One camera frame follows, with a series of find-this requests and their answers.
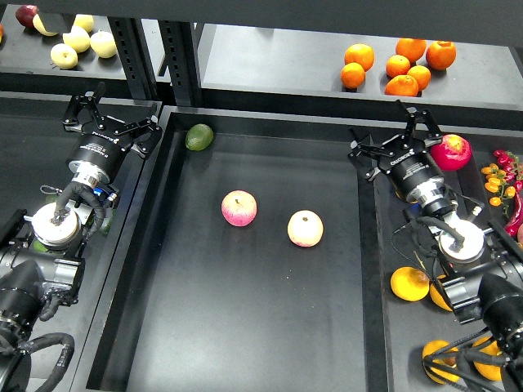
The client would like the green avocado left group lower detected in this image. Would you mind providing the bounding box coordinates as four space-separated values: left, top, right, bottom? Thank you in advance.
32 240 49 253

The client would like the black shelf upright right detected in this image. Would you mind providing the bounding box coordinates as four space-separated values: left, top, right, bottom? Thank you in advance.
159 20 203 107

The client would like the yellow pear with stem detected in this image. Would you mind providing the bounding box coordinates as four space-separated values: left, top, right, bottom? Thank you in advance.
390 266 430 302

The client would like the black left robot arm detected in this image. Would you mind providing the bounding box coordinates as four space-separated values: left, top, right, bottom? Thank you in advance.
1 83 163 391

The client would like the orange top right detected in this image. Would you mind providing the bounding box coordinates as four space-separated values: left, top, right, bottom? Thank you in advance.
426 41 457 70

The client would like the pink red apple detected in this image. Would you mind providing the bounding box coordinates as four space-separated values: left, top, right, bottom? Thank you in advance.
221 189 257 227

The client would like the pale yellow apple middle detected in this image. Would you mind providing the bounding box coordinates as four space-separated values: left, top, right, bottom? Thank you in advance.
62 25 91 53

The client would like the pale yellow apple back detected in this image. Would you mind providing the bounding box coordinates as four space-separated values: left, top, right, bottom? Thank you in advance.
74 14 94 33

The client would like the cherry tomato bunch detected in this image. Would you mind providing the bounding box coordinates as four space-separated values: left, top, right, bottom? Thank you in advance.
481 149 522 207

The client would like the orange top left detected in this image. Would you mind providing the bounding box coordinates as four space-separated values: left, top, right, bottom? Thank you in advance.
344 43 375 72

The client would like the green avocado group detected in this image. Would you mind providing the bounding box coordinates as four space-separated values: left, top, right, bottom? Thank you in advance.
32 240 49 253
45 194 58 204

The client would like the red chili pepper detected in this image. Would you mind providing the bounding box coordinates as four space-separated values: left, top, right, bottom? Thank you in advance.
504 193 522 238

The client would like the red apple right tray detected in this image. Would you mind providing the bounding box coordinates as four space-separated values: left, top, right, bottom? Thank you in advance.
430 134 472 171

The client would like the pale yellow apple slice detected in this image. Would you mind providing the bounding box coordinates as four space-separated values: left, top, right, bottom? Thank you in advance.
33 14 57 37

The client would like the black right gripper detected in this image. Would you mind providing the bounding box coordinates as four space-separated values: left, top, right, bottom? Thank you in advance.
347 100 446 203

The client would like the orange top middle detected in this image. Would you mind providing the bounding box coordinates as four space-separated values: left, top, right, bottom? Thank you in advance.
396 38 427 63

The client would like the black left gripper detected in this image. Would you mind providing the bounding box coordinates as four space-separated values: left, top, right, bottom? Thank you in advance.
60 81 163 185

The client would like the orange right middle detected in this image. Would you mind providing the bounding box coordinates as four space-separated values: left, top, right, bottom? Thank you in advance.
407 65 431 91

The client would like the pale yellow apple front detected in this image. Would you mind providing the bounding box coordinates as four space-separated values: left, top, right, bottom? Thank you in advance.
50 43 78 69

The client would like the orange front lowest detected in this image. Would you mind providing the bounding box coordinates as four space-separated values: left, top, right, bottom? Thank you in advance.
384 74 419 97

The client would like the green avocado at tray corner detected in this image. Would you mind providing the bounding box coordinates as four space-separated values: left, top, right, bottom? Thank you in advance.
186 123 214 151

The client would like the dark green avocado upright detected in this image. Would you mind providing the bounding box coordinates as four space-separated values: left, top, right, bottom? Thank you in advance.
99 208 115 236

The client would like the pale yellow apple right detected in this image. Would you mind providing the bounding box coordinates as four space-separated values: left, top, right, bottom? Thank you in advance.
90 30 118 59

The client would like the orange lower left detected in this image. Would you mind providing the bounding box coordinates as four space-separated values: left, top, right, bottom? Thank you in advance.
340 62 365 89

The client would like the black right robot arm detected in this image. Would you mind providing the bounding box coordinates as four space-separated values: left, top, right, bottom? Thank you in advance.
348 101 522 391

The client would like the green avocado left group top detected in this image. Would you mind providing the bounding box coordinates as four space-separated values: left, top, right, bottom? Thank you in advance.
45 194 58 204

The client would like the black shelf upright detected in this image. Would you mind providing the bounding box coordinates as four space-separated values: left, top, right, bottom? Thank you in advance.
159 20 203 107
107 16 158 100

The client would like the black centre tray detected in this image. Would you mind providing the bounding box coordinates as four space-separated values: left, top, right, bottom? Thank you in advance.
89 107 389 391

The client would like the dark red apple shelf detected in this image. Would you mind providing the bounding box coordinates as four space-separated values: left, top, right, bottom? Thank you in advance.
15 4 38 29

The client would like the yellow pear under arm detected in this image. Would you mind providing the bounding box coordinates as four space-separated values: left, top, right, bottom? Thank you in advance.
429 283 453 312

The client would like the small orange middle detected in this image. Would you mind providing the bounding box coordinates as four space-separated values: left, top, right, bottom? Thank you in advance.
386 55 411 78

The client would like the black shelf upright left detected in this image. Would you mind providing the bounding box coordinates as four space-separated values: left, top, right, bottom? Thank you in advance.
107 16 158 100

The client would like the pale yellow pink apple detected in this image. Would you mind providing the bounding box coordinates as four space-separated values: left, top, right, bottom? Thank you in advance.
287 210 324 247

